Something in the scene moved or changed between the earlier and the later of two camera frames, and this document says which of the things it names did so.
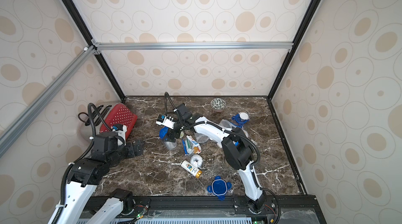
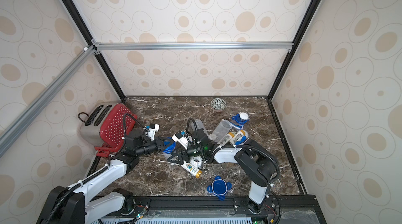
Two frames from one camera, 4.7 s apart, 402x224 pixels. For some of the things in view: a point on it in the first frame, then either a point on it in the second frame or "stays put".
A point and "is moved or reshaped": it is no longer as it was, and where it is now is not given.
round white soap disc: (244, 115) stays put
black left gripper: (134, 149) -> (157, 146)
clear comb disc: (197, 160) stays put
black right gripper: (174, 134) -> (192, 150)
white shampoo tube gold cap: (191, 169) stays put
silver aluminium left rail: (9, 134) stays put
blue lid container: (169, 144) is moved or reshaped
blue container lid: (219, 187) stays put
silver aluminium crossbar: (129, 46) stays put
